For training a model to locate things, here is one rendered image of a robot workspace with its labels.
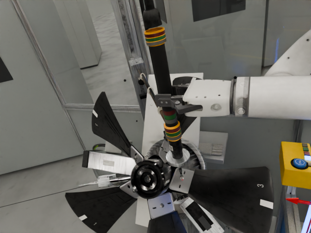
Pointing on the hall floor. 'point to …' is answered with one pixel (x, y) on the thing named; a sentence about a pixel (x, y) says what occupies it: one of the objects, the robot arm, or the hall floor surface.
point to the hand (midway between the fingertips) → (166, 95)
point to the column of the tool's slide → (129, 46)
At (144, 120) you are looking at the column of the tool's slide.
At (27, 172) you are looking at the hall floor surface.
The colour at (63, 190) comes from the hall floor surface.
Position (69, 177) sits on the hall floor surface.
